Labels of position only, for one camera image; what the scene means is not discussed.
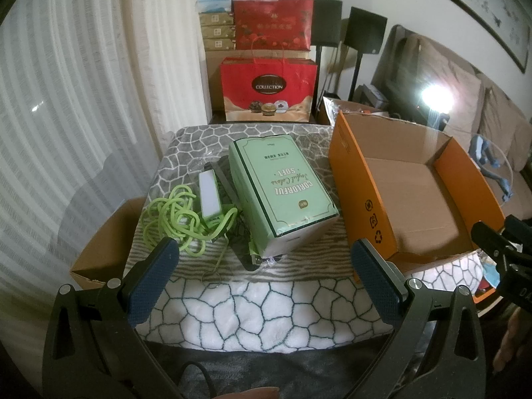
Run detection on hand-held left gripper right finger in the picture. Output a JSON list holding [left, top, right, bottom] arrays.
[[350, 239, 485, 399]]

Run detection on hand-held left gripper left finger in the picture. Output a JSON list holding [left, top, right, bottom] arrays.
[[42, 237, 180, 399]]

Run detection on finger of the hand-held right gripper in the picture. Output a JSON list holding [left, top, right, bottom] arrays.
[[503, 215, 532, 242], [471, 221, 522, 266]]

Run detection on green cable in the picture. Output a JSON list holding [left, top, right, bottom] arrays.
[[141, 185, 239, 257]]

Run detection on orange cardboard box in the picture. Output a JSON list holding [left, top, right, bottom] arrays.
[[328, 110, 506, 285]]

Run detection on white power bank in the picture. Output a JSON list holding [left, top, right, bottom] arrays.
[[197, 168, 224, 222]]

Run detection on green printed box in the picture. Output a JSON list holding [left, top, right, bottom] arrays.
[[228, 135, 340, 258]]

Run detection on person's right hand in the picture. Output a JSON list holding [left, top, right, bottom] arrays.
[[494, 314, 532, 369]]

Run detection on person's left hand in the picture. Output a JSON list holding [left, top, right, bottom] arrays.
[[223, 386, 280, 399]]

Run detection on orange plastic basket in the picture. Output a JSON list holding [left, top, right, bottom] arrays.
[[474, 289, 502, 306]]

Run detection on brown sofa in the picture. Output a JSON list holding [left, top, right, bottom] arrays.
[[370, 24, 532, 219]]

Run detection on brown cardboard box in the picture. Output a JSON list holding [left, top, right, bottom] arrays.
[[70, 197, 146, 292]]

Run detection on blue neck massager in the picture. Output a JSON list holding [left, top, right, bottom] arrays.
[[469, 134, 515, 207]]

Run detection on grey white patterned blanket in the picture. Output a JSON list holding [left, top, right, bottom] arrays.
[[135, 124, 487, 343]]

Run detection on brown sofa cushion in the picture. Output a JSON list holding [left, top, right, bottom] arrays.
[[478, 86, 532, 172], [404, 35, 485, 134]]

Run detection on black power station with light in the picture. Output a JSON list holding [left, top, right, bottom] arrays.
[[416, 72, 457, 111]]

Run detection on white curtain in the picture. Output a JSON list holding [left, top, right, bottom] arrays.
[[0, 0, 210, 267]]

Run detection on clear plastic bag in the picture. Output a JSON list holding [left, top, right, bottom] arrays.
[[323, 95, 392, 126]]

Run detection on black speaker stand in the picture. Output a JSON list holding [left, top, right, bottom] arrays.
[[315, 46, 324, 106], [347, 53, 363, 101]]

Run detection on framed painting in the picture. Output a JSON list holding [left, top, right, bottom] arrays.
[[395, 0, 532, 72]]

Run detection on red gift bag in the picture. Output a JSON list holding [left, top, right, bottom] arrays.
[[220, 37, 319, 124]]

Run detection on gold box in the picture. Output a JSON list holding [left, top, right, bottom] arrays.
[[199, 12, 235, 26], [201, 25, 237, 39], [203, 37, 237, 52]]

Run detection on black speaker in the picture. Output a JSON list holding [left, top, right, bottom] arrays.
[[343, 7, 388, 56], [310, 0, 344, 47]]

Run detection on red gift box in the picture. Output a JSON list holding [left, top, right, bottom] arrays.
[[232, 0, 314, 51]]

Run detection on blue tissue pack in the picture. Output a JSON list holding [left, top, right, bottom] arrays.
[[196, 0, 234, 13]]

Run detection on thin black cable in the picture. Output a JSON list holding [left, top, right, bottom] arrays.
[[178, 363, 217, 399]]

